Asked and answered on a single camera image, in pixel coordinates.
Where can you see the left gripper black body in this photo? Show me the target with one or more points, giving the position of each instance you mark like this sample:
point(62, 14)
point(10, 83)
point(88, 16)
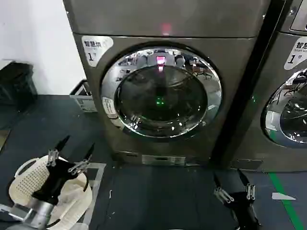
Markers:
point(54, 180)

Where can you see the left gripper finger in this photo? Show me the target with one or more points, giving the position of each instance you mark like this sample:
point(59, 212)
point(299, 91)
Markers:
point(80, 166)
point(53, 157)

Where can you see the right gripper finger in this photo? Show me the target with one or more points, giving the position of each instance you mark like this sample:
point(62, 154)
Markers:
point(250, 191)
point(224, 195)

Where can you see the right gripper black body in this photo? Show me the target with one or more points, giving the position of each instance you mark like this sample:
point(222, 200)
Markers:
point(243, 210)

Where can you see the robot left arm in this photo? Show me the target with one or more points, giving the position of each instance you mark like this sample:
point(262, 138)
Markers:
point(28, 213)

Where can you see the white perforated laundry basket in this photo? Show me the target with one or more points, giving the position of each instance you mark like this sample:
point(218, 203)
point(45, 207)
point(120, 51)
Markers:
point(26, 177)

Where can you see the white floor tape piece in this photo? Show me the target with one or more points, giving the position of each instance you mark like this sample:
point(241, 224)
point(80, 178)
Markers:
point(283, 196)

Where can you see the green floor tape line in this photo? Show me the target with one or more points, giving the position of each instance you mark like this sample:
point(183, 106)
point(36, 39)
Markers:
point(285, 203)

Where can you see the grey dryer with digit sticker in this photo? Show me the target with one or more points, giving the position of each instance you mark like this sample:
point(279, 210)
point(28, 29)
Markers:
point(275, 153)
point(148, 19)

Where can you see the white open cardboard box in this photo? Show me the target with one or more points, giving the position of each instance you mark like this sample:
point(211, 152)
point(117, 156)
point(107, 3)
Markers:
point(84, 100)

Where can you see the black storage crate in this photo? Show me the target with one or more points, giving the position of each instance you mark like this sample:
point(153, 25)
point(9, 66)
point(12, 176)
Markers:
point(16, 86)

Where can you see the round glass dryer door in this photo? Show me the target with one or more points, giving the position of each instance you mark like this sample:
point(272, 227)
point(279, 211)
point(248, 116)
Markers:
point(160, 100)
point(292, 112)

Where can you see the black post between dryers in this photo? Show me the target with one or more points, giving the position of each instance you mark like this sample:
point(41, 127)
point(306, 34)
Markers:
point(242, 95)

